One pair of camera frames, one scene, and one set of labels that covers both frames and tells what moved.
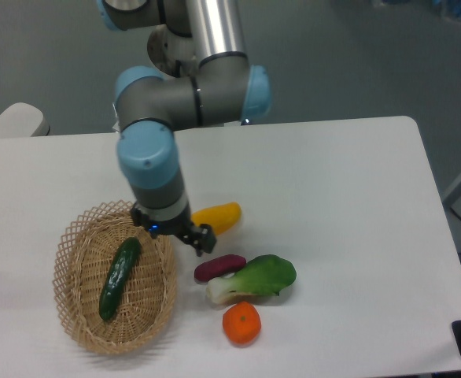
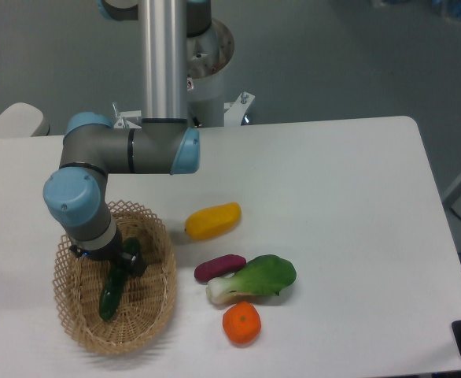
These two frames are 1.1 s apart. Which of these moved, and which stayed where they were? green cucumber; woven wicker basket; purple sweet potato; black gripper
Moved: black gripper
Stayed: purple sweet potato; woven wicker basket; green cucumber
